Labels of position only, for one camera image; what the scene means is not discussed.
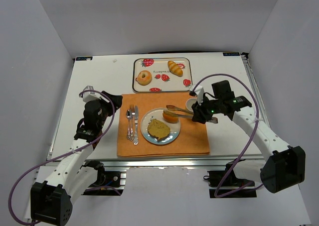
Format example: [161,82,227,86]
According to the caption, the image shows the metal serving tongs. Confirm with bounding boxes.
[163,105,219,124]

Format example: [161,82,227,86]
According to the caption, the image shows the round golden bun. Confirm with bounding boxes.
[162,111,179,123]

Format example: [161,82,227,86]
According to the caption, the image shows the brown bread slice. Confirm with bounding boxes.
[147,119,170,142]

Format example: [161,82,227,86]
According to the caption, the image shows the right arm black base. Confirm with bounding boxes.
[203,171,257,199]

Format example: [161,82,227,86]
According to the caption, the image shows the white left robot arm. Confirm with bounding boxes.
[30,88,123,226]

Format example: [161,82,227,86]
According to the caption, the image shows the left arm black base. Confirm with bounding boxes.
[81,160,126,196]

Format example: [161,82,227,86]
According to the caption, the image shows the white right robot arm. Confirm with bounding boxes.
[189,80,306,193]

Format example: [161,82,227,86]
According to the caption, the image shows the striped long bread roll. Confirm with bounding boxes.
[167,61,183,77]

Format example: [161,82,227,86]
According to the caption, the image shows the yellow ceramic mug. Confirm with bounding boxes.
[185,98,197,112]

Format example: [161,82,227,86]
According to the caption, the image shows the silver spoon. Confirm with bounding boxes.
[126,110,131,139]

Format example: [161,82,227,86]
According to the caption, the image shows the orange cloth placemat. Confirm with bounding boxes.
[117,92,210,157]

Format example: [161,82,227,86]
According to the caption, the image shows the silver fork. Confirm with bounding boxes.
[129,104,135,141]

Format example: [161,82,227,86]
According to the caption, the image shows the silver table knife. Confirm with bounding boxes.
[133,106,139,145]

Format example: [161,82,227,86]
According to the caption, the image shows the white blue ceramic plate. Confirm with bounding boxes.
[140,108,181,145]

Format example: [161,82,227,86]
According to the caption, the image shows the sugared bagel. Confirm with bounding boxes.
[137,70,152,86]

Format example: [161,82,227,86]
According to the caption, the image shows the strawberry print white tray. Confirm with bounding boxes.
[132,57,193,93]

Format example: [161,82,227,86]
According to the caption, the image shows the blue label left corner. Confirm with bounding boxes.
[75,56,93,61]

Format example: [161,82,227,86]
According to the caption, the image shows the blue label corner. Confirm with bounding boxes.
[222,52,241,57]
[75,56,93,61]

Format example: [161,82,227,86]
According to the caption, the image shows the blue label right corner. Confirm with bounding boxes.
[222,52,241,57]

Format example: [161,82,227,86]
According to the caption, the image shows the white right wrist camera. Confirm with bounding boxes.
[189,85,204,105]

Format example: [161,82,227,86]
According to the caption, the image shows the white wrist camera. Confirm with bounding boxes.
[79,86,100,103]
[189,85,204,105]

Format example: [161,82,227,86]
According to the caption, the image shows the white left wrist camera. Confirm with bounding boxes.
[79,86,100,103]

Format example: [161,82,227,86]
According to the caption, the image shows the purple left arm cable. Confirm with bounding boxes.
[7,90,122,226]

